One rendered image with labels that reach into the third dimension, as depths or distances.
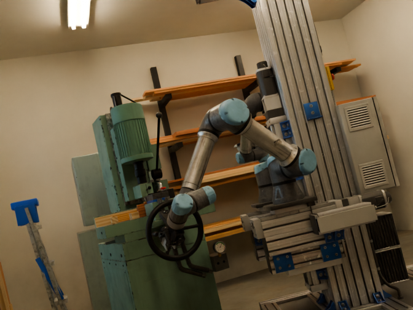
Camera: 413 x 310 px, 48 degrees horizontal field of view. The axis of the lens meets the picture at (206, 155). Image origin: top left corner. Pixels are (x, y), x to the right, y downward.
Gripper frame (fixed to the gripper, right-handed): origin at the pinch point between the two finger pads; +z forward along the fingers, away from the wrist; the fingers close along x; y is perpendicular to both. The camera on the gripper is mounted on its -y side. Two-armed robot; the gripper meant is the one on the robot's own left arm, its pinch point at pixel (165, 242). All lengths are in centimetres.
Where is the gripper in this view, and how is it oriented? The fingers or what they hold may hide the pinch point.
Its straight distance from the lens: 206.4
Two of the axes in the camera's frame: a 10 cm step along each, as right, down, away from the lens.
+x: 8.9, -1.6, 4.3
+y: 4.0, 7.5, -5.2
